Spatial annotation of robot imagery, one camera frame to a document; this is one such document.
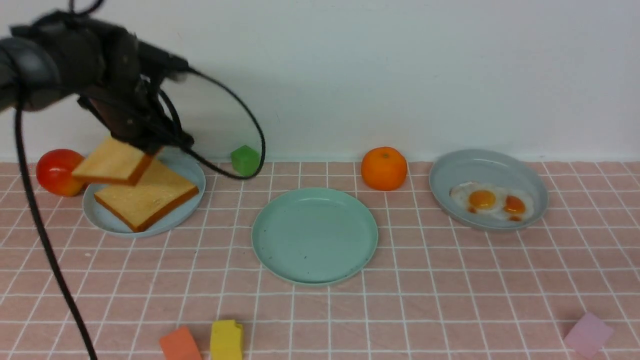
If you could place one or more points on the pink checkered tablecloth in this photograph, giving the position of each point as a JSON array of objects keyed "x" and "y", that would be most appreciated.
[{"x": 434, "y": 290}]

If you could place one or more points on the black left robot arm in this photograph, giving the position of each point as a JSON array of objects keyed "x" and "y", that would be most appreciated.
[{"x": 61, "y": 54}]

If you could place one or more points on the grey blue plate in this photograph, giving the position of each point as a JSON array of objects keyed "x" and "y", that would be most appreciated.
[{"x": 485, "y": 166}]

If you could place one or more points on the green round plate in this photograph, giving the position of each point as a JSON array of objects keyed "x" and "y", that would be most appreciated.
[{"x": 314, "y": 236}]

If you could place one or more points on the toast slice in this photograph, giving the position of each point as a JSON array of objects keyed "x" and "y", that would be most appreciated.
[
  {"x": 158, "y": 192},
  {"x": 115, "y": 162}
]

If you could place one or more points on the orange block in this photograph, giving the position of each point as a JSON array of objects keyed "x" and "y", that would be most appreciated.
[{"x": 180, "y": 345}]

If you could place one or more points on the fried egg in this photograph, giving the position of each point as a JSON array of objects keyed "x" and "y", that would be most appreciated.
[
  {"x": 518, "y": 207},
  {"x": 477, "y": 197}
]

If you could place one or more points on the pink block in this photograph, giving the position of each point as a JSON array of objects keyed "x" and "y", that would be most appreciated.
[{"x": 588, "y": 336}]

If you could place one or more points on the green cube block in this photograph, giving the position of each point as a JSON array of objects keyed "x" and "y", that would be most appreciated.
[{"x": 245, "y": 161}]

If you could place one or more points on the red yellow apple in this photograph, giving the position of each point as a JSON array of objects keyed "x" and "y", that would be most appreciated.
[{"x": 54, "y": 172}]

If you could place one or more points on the yellow block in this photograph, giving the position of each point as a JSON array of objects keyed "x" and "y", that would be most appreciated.
[{"x": 226, "y": 340}]

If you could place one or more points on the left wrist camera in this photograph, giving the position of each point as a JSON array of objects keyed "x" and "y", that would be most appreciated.
[{"x": 157, "y": 64}]

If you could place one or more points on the light blue plate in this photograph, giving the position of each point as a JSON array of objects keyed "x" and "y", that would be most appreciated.
[{"x": 101, "y": 217}]

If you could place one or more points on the orange fruit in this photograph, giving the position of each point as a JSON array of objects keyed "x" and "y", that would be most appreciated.
[{"x": 384, "y": 169}]

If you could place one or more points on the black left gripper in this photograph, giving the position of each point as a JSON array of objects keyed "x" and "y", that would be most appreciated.
[{"x": 129, "y": 107}]

